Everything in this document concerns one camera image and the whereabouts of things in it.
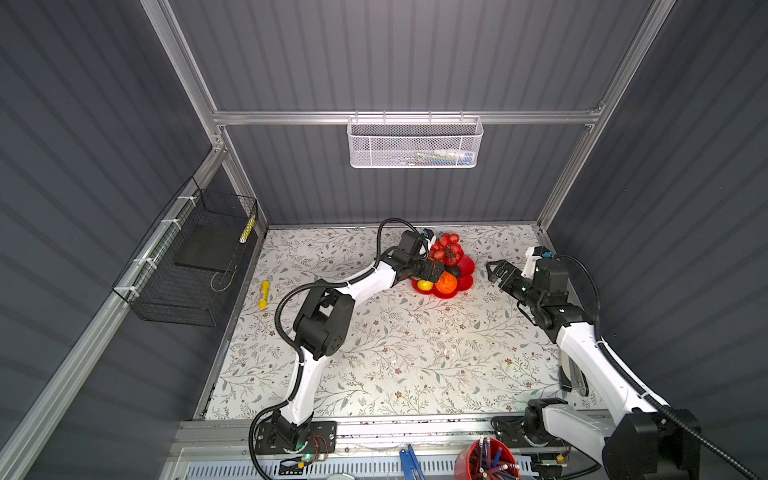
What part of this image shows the yellow marker in basket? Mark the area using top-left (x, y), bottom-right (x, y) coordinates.
top-left (239, 215), bottom-right (256, 244)

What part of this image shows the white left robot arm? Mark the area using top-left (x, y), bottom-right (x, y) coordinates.
top-left (273, 225), bottom-right (445, 434)

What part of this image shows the red fake lychee bunch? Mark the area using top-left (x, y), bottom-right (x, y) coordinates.
top-left (430, 233), bottom-right (465, 267)

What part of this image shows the red flower-shaped fruit bowl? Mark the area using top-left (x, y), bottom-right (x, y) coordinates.
top-left (411, 257), bottom-right (476, 300)

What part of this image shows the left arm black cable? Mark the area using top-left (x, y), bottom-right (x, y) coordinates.
top-left (248, 217), bottom-right (421, 480)

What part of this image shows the blue clamp handle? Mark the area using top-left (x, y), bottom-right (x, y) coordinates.
top-left (399, 445), bottom-right (425, 480)

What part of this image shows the red pen cup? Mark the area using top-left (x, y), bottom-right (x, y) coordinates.
top-left (454, 438), bottom-right (521, 480)

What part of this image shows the white wire mesh basket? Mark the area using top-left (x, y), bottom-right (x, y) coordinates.
top-left (346, 114), bottom-right (484, 169)

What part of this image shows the black wire basket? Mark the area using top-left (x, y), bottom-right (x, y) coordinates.
top-left (113, 180), bottom-right (259, 327)

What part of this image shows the yellow marker on table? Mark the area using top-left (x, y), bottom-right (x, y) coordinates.
top-left (258, 280), bottom-right (270, 309)

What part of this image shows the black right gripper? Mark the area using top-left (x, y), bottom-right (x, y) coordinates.
top-left (488, 260), bottom-right (542, 311)

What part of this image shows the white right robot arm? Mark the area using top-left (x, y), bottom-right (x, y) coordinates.
top-left (486, 247), bottom-right (701, 479)

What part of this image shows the orange fake bell pepper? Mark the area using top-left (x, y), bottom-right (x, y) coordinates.
top-left (434, 271), bottom-right (458, 298)

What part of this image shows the black flat tool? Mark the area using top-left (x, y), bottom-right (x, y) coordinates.
top-left (558, 351), bottom-right (590, 397)

